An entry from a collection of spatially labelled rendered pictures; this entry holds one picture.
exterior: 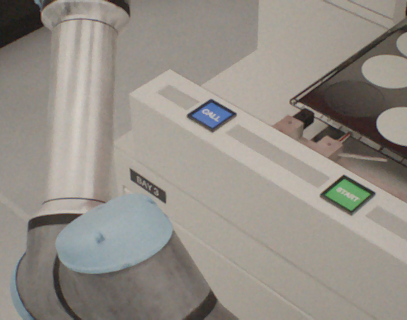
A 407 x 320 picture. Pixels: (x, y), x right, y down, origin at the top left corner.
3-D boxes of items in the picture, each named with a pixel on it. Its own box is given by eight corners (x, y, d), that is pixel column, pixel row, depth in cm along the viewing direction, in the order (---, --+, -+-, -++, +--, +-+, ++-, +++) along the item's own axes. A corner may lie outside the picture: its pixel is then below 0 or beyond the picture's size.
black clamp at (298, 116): (303, 117, 145) (305, 105, 144) (313, 122, 144) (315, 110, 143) (290, 126, 144) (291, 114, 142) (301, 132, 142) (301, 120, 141)
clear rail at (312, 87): (409, 18, 167) (410, 11, 166) (415, 20, 166) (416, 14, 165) (287, 105, 147) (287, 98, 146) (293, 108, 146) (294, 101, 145)
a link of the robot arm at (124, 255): (157, 345, 84) (83, 230, 83) (92, 355, 95) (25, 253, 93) (232, 276, 92) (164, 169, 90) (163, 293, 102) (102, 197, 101)
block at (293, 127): (287, 127, 144) (287, 113, 142) (303, 136, 142) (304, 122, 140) (255, 150, 140) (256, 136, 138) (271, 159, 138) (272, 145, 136)
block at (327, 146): (325, 148, 140) (326, 134, 138) (341, 157, 138) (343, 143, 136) (294, 173, 136) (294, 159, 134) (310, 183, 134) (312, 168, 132)
